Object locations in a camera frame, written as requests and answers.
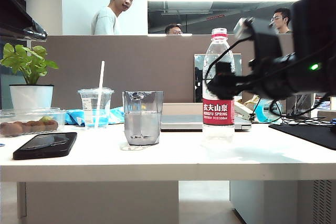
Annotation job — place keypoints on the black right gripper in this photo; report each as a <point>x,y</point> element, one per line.
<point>262,77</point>

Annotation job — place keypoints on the clear red-label water bottle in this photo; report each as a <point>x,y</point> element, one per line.
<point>218,113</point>

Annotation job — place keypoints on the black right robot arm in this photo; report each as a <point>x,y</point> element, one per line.
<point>315,37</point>

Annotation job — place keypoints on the blue hand sanitizer bottle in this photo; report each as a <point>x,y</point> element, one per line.
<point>262,112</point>

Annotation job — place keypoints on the clear glass mug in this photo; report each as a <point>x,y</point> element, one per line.
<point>143,124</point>

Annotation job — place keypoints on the gold crumpled packet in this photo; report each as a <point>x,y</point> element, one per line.
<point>250,100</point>

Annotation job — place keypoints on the beige stapler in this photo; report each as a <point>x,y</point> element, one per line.
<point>244,112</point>

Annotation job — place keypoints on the brown cardboard box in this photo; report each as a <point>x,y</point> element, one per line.
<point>181,108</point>

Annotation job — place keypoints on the silver Dell laptop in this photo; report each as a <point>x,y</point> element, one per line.
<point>181,124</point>

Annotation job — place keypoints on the man with glasses seated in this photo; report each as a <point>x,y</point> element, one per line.
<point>173,28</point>

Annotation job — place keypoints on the man with glasses standing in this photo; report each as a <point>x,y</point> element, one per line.
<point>282,19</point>

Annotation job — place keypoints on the black mesh pen holder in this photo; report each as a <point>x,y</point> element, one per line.
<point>302,106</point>

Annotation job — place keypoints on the brown desk partition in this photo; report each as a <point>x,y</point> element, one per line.
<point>131,61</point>

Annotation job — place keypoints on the black mouse pad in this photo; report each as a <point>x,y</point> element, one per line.
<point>309,133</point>

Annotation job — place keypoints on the brown rectangular block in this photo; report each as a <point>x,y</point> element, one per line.
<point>327,115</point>

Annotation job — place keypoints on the white drinking straw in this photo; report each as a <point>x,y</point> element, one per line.
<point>101,82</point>

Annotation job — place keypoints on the man in white shirt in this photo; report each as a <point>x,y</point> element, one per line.
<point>107,22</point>

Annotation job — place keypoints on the clear plastic lidded cup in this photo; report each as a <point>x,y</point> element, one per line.
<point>90,103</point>

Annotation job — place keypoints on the grey vented cabinet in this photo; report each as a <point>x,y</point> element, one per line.
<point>275,203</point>

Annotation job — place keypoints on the blue plastic bag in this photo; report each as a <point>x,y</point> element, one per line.
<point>74,116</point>

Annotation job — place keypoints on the brown kiwi fruit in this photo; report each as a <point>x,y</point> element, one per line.
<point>31,125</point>
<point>10,128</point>
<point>50,125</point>

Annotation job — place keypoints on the green fruit piece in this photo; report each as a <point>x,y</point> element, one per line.
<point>45,119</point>

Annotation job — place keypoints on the black smartphone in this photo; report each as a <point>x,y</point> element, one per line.
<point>44,145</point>

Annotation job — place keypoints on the white plant pot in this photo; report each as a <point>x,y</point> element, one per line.
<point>31,98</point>

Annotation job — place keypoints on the green leafy plant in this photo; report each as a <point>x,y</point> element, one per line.
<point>29,61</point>

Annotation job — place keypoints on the clear plastic fruit container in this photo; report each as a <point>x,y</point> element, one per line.
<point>26,115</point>

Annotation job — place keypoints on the black angled monitor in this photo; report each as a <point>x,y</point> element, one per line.
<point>15,16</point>

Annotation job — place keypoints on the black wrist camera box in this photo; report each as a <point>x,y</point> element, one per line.
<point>265,43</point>

